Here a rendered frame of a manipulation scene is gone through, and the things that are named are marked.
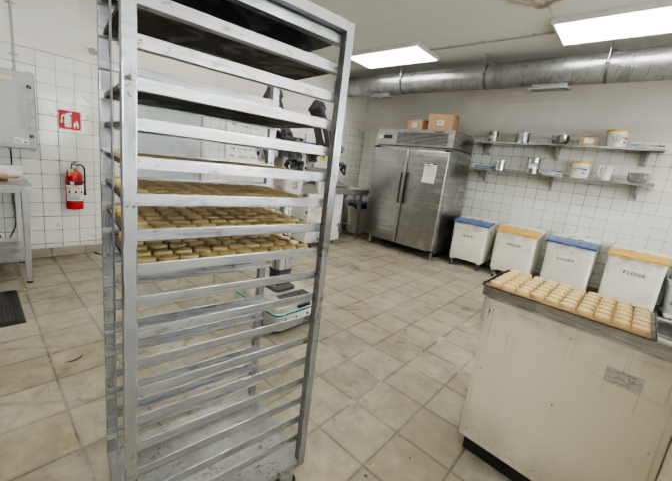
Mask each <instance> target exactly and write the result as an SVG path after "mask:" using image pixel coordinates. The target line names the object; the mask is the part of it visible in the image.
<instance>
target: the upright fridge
mask: <svg viewBox="0 0 672 481"><path fill-rule="evenodd" d="M474 142H475V138H474V137H472V136H469V135H466V134H464V133H461V132H458V131H456V130H419V129H381V128H379V132H378V139H377V144H378V145H375V151H374V159H373V166H372V173H371V180H370V188H369V195H368V202H367V209H366V217H365V224H364V231H363V234H367V235H369V236H368V239H369V241H368V242H370V240H371V236H374V237H378V238H381V239H385V240H388V241H392V242H395V243H398V244H402V245H405V246H409V247H412V248H416V249H419V250H423V251H426V252H429V256H428V257H429V259H428V260H429V261H431V259H430V258H431V257H432V253H433V254H434V253H438V252H442V251H445V250H446V254H445V255H448V254H447V253H448V252H449V249H450V246H451V241H452V235H453V229H454V224H455V222H454V221H453V220H454V219H456V218H459V217H460V215H461V209H462V204H463V199H464V194H465V189H466V184H467V179H468V174H469V169H470V164H471V158H472V155H471V154H472V152H473V147H474ZM425 163H430V164H437V165H438V166H437V171H436V176H435V180H434V184H431V183H425V182H421V180H422V177H423V173H424V168H425Z"/></svg>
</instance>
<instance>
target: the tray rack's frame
mask: <svg viewBox="0 0 672 481"><path fill-rule="evenodd" d="M269 1H271V2H273V3H275V4H277V5H279V6H282V7H284V8H286V9H288V10H290V11H293V12H295V13H297V14H299V15H301V16H303V17H306V18H308V19H310V20H312V21H314V22H316V23H319V24H321V25H323V26H325V27H327V28H330V29H332V30H334V31H336V32H338V33H340V34H342V32H345V31H347V29H348V20H346V19H344V18H342V17H340V16H338V15H336V14H334V13H332V12H330V11H328V10H326V9H324V8H322V7H320V6H318V5H316V4H314V3H312V2H310V1H308V0H269ZM108 2H109V8H107V7H104V6H101V5H98V4H97V0H96V18H97V61H98V58H101V59H105V60H109V63H110V71H108V70H104V69H99V63H98V104H99V147H105V148H111V159H110V158H108V157H101V151H100V190H101V233H102V228H107V227H112V238H103V236H102V276H103V277H110V276H113V287H109V288H104V283H103V319H104V324H107V323H112V322H114V333H113V334H108V335H105V327H104V362H105V368H107V367H111V366H115V377H113V378H109V379H106V371H105V405H106V410H107V409H110V408H113V407H115V419H112V420H109V421H107V415H106V448H107V458H108V464H109V470H110V476H111V481H123V477H122V475H124V481H164V480H166V479H168V478H170V477H172V476H174V475H176V474H178V473H180V472H182V471H184V470H186V469H188V468H190V467H192V466H195V465H197V464H199V463H201V462H203V461H205V460H207V459H209V458H211V457H213V456H215V455H217V454H219V453H221V452H223V451H225V450H228V449H230V448H232V447H234V446H236V445H238V444H240V443H242V442H244V441H246V440H248V439H250V438H252V437H254V436H256V435H259V434H261V433H263V432H265V431H267V430H269V429H271V428H273V427H275V426H277V425H279V424H278V423H277V422H276V420H275V419H274V418H273V416H271V417H269V418H267V419H265V420H262V421H260V422H258V423H256V424H254V425H251V426H249V427H247V428H245V429H243V430H241V431H238V432H236V433H234V434H232V435H230V436H227V437H225V438H223V439H221V440H219V441H216V442H214V443H212V444H210V445H208V446H206V447H203V448H201V449H199V450H197V451H195V452H192V453H190V454H188V455H186V456H184V457H182V458H179V459H177V460H175V461H173V462H171V463H168V464H166V465H164V466H162V467H160V468H157V469H155V470H153V471H151V472H149V473H147V474H144V475H142V476H140V477H138V468H139V467H142V466H144V465H146V464H148V463H151V462H153V461H155V460H157V459H160V458H162V457H164V456H167V455H169V454H171V453H173V452H176V451H178V450H180V449H182V448H185V447H187V446H189V445H191V444H194V443H196V442H198V441H200V440H203V439H205V438H207V437H210V436H212V435H214V434H216V433H219V432H221V431H223V430H225V429H228V428H230V427H232V426H234V425H237V424H239V423H241V422H243V421H246V420H248V419H250V418H253V417H255V416H257V415H259V414H262V413H264V412H266V411H268V410H267V409H266V407H265V406H264V405H263V403H262V402H261V401H259V402H257V403H255V404H252V405H250V406H247V407H245V408H242V409H240V410H238V411H235V412H233V413H230V414H228V415H226V416H223V417H221V418H218V419H216V420H213V421H211V422H209V423H206V424H204V425H201V426H199V427H197V428H194V429H192V430H189V431H187V432H184V433H182V434H180V435H177V436H175V437H172V438H170V439H168V440H165V441H163V442H160V443H158V444H156V445H153V446H151V447H148V448H146V449H143V450H141V451H139V452H138V442H140V441H142V440H145V439H147V438H150V437H152V436H155V435H157V434H160V433H162V432H165V431H167V430H170V429H172V428H175V427H177V426H180V425H182V424H185V423H187V422H190V421H192V420H195V419H198V418H200V417H203V416H205V415H208V414H210V413H213V412H215V411H218V410H220V409H223V408H225V407H228V406H230V405H233V404H235V403H238V402H240V401H243V400H245V399H248V398H250V397H253V396H255V395H256V394H255V395H252V396H250V395H249V394H248V393H246V394H243V395H241V396H238V397H236V398H233V399H230V400H228V401H225V402H223V403H220V404H217V405H215V406H212V407H210V408H207V409H204V410H202V411H199V412H197V413H194V414H191V415H189V416H186V417H184V418H181V419H179V420H176V421H173V422H171V423H168V424H166V425H163V426H160V427H158V428H155V429H153V430H150V431H147V432H145V433H142V434H140V435H138V299H137V0H119V87H120V177H121V267H122V357H123V441H121V442H119V443H118V411H117V344H116V277H115V211H114V144H113V78H112V11H111V0H108ZM108 20H109V40H107V39H104V38H100V37H98V26H100V27H103V28H105V26H106V24H107V22H108ZM99 89H104V90H110V100H104V99H99ZM100 118H101V119H108V120H110V123H111V129H104V128H100ZM101 175H111V184H112V189H111V188H110V187H109V186H108V185H102V184H101ZM102 202H112V218H111V217H110V215H109V213H108V212H103V211H102ZM108 252H113V263H104V262H103V253H108ZM107 300H113V304H114V311H108V312H105V310H104V301H107ZM113 344H114V356H110V357H106V355H105V346H109V345H113ZM111 387H115V398H113V399H110V400H107V398H106V389H108V388H111ZM115 426H116V438H115V439H112V440H109V441H108V439H107V429H110V428H112V427H115ZM287 438H288V436H287V435H286V433H285V432H284V431H283V430H281V431H279V432H277V433H275V434H273V435H271V436H269V437H267V438H265V439H263V440H261V441H259V442H257V443H255V444H253V445H251V446H249V447H247V448H245V449H243V450H241V451H239V452H237V453H235V454H233V455H231V456H229V457H227V458H225V459H223V460H221V461H219V462H217V463H215V464H213V465H211V466H209V467H207V468H205V469H203V470H201V471H199V472H197V473H195V474H193V475H191V476H189V477H187V478H185V479H183V480H181V481H206V480H208V479H210V478H212V477H214V476H216V475H218V474H220V473H222V472H224V471H225V470H227V469H229V468H231V467H233V466H235V465H237V464H239V463H241V462H243V461H245V460H246V459H248V458H250V457H252V456H254V455H256V454H258V453H260V452H262V451H264V450H266V449H267V448H269V447H271V446H273V445H275V444H277V443H279V442H281V441H283V440H285V439H287ZM123 448H124V458H123V453H122V449H123ZM295 448H296V446H295V445H294V444H293V443H291V444H289V445H287V446H285V447H283V448H281V449H280V450H278V451H276V452H274V453H272V454H270V455H268V456H267V457H265V458H263V459H261V460H259V461H257V462H256V463H254V464H252V465H250V466H248V467H246V468H244V469H243V470H241V471H239V472H237V473H235V474H233V475H231V476H230V477H228V478H226V479H224V480H222V481H275V480H277V479H280V481H292V478H293V474H295V473H297V471H296V469H295V468H297V467H298V460H297V459H296V458H295Z"/></svg>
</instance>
